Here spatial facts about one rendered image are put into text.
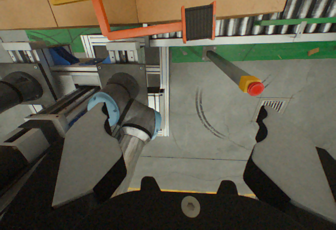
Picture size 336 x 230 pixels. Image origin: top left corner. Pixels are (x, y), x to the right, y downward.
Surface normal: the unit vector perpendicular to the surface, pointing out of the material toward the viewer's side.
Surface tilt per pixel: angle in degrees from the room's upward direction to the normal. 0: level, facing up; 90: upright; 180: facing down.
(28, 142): 90
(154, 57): 0
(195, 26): 0
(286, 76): 0
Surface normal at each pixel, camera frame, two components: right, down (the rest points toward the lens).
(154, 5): -0.05, 0.49
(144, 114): 0.39, -0.51
